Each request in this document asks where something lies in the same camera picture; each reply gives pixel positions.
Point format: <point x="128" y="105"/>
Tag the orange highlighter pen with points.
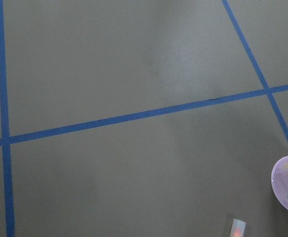
<point x="238" y="228"/>

